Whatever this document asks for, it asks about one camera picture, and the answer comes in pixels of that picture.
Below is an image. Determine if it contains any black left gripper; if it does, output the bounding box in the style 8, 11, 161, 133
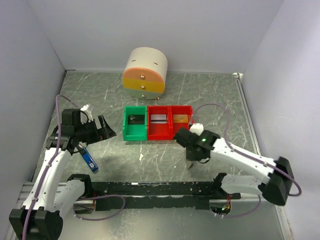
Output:
74, 114, 116, 145

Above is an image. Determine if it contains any green plastic bin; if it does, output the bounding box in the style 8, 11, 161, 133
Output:
122, 105, 147, 142

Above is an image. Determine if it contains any blue card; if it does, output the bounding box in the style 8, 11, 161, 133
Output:
76, 144, 99, 173

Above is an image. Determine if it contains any red double plastic bin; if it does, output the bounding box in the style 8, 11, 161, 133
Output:
147, 105, 193, 141

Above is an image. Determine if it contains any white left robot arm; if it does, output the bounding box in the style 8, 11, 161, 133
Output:
9, 108, 117, 240

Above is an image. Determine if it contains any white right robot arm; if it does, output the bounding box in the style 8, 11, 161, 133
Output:
173, 123, 294, 206

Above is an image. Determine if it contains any black card in green bin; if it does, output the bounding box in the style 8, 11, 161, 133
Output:
128, 114, 145, 125

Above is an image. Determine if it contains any orange gold card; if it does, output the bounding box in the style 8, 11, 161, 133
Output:
172, 114, 189, 124

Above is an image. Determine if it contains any white card with black stripe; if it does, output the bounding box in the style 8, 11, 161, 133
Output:
150, 114, 168, 124

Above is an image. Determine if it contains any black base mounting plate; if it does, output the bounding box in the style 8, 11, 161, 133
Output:
92, 181, 228, 211

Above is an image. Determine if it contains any round three-drawer cabinet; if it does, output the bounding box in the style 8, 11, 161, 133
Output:
122, 47, 168, 100

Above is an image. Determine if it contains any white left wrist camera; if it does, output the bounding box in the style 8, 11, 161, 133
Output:
80, 103, 94, 123

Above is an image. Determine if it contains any aluminium rail frame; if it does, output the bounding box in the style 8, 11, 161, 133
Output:
59, 71, 260, 183

